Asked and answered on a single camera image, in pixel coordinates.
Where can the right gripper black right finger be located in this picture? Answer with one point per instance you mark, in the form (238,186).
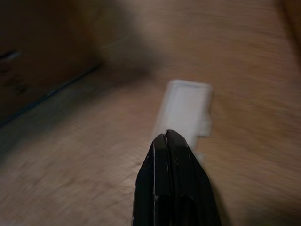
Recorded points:
(190,193)

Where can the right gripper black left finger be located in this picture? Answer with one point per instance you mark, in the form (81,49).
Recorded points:
(150,188)

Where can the white plastic piece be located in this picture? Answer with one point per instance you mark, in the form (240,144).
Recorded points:
(185,108)

